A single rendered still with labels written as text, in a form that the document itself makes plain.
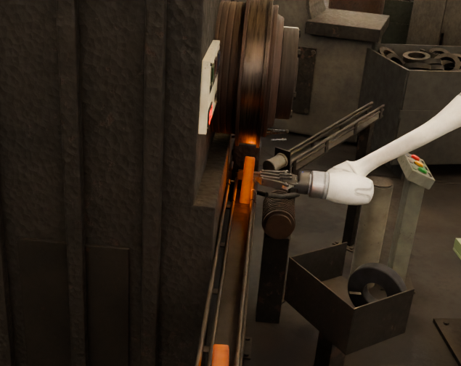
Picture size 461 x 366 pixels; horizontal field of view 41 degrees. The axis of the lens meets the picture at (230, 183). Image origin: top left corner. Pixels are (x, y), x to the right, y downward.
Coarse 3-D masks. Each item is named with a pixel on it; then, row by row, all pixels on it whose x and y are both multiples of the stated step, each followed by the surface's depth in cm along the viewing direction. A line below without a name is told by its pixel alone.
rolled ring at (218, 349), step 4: (216, 344) 128; (220, 344) 128; (216, 348) 125; (220, 348) 126; (224, 348) 126; (228, 348) 126; (216, 352) 124; (220, 352) 124; (224, 352) 124; (228, 352) 124; (216, 356) 123; (220, 356) 123; (224, 356) 123; (228, 356) 123; (212, 360) 122; (216, 360) 122; (220, 360) 122; (224, 360) 122; (228, 360) 122; (212, 364) 121; (216, 364) 121; (220, 364) 121; (224, 364) 121; (228, 364) 121
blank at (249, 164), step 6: (246, 156) 204; (246, 162) 200; (252, 162) 200; (246, 168) 199; (252, 168) 199; (246, 174) 198; (252, 174) 198; (246, 180) 198; (252, 180) 198; (246, 186) 198; (240, 192) 204; (246, 192) 199; (240, 198) 201; (246, 198) 201
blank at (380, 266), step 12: (372, 264) 161; (360, 276) 162; (372, 276) 160; (384, 276) 158; (396, 276) 158; (348, 288) 166; (360, 288) 163; (384, 288) 159; (396, 288) 157; (360, 300) 165; (372, 300) 165
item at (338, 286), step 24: (288, 264) 168; (312, 264) 172; (336, 264) 178; (288, 288) 169; (312, 288) 160; (336, 288) 175; (312, 312) 161; (336, 312) 153; (360, 312) 148; (384, 312) 154; (408, 312) 159; (336, 336) 154; (360, 336) 152; (384, 336) 158; (336, 360) 172
